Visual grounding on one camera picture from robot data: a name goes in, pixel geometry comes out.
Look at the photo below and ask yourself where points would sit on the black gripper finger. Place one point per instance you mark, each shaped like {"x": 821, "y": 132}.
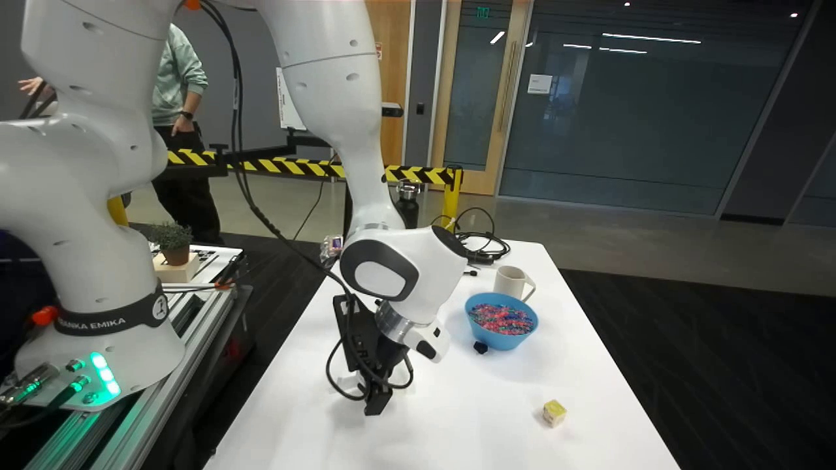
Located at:
{"x": 368, "y": 402}
{"x": 382, "y": 401}

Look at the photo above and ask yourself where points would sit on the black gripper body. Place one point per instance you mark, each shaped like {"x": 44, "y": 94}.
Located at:
{"x": 367, "y": 347}

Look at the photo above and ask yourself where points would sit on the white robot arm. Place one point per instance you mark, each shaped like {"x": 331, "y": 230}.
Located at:
{"x": 112, "y": 329}

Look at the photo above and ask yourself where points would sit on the small black clip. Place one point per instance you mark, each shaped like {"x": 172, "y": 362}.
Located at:
{"x": 479, "y": 347}

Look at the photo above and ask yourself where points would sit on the blue bowl of colourful beads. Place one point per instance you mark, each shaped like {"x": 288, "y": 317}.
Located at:
{"x": 500, "y": 322}

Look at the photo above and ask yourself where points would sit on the white mug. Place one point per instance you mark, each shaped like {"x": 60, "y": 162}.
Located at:
{"x": 514, "y": 282}

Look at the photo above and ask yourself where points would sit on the small yellow wooden cube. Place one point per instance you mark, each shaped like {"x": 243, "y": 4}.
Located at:
{"x": 551, "y": 414}

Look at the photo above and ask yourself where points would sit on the yellow black striped barrier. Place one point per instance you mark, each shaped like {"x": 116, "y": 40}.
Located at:
{"x": 303, "y": 168}

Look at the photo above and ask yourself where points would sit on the small potted plant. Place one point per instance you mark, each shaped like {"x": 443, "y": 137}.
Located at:
{"x": 172, "y": 240}

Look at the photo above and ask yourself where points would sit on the person in green hoodie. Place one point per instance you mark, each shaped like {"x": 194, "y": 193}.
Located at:
{"x": 176, "y": 99}

